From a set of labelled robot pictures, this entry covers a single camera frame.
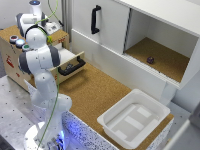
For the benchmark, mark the purple block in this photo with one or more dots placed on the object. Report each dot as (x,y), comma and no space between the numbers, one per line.
(150,60)

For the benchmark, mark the green button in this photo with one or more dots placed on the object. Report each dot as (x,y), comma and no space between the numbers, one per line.
(26,47)

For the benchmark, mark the red button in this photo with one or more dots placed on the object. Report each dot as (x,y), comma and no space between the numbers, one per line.
(13,38)

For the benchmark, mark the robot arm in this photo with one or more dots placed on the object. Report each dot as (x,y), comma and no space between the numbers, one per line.
(43,83)

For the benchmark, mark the white cabinet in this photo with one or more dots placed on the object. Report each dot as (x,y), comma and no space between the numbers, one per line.
(110,63)

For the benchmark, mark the blue button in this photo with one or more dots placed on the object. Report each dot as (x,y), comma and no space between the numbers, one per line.
(20,42)

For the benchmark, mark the wooden drawer box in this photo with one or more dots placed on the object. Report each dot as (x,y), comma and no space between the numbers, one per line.
(10,66)

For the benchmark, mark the white plastic box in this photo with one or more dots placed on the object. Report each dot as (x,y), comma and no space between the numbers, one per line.
(133,120)

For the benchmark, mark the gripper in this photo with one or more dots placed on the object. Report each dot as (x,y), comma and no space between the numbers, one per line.
(52,28)

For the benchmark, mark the wooden drawer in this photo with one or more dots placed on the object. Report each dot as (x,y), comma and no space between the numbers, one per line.
(62,77)

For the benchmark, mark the white sliding door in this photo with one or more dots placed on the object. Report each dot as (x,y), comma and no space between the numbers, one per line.
(110,23)

